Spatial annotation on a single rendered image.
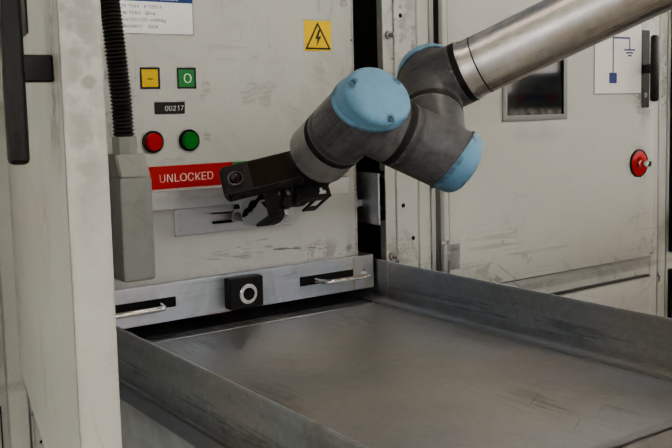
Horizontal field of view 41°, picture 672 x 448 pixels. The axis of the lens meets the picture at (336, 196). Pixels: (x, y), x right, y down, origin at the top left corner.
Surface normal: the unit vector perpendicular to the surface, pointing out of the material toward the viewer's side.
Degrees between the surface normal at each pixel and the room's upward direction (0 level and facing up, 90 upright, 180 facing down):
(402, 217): 90
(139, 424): 90
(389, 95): 57
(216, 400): 90
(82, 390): 90
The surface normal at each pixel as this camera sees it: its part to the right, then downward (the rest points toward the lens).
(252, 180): 0.02, -0.38
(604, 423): -0.02, -0.99
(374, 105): 0.41, -0.48
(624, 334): -0.81, 0.07
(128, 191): 0.58, 0.07
